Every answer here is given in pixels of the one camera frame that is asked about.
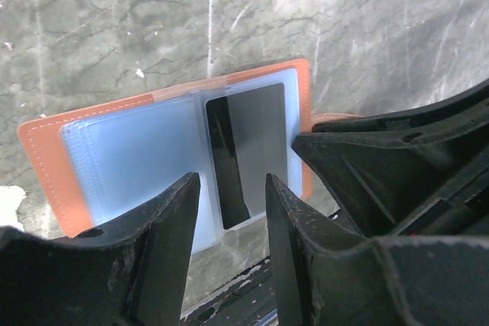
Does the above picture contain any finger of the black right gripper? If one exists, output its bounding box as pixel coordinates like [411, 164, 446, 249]
[293, 82, 488, 237]

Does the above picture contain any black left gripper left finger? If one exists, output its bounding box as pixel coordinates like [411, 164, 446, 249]
[1, 173, 200, 325]

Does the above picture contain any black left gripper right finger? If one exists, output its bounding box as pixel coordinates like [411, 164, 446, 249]
[265, 174, 488, 325]

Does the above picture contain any black credit card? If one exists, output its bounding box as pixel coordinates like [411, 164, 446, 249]
[206, 83, 287, 229]

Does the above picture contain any pink blue card holder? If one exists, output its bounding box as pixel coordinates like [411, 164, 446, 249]
[18, 59, 346, 253]

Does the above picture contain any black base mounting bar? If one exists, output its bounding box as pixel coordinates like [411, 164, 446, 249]
[179, 207, 345, 326]

